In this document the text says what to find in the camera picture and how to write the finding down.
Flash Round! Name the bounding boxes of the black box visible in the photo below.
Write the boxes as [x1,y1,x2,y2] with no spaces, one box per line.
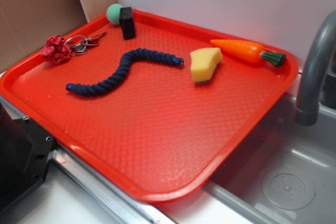
[119,7,135,40]

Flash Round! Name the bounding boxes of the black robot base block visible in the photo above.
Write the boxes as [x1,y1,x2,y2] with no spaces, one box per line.
[1,106,56,213]

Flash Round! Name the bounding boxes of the orange plastic carrot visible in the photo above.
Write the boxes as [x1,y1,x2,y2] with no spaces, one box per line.
[210,39,286,68]

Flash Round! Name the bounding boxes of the dark blue rope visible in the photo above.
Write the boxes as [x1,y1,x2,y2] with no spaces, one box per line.
[65,48,185,97]

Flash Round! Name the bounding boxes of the silver keys on ring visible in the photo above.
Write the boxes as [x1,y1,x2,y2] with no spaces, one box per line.
[65,31,108,56]

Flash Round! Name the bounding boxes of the grey faucet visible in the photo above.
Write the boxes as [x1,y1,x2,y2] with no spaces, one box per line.
[294,11,335,126]

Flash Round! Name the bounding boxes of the red crumpled fabric keychain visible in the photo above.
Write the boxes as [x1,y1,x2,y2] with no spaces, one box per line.
[41,35,71,65]

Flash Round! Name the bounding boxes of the yellow sponge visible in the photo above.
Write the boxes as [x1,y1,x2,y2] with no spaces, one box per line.
[190,47,223,83]

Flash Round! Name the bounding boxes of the grey sink basin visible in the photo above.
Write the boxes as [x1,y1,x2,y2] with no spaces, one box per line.
[204,94,335,223]

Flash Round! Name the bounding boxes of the red plastic tray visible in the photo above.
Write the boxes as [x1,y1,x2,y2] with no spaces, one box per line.
[1,10,298,202]

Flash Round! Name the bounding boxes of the green ball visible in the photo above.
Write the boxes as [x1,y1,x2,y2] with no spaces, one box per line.
[106,4,124,25]

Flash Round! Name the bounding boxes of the brown cardboard panel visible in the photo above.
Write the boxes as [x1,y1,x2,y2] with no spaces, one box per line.
[1,0,87,72]

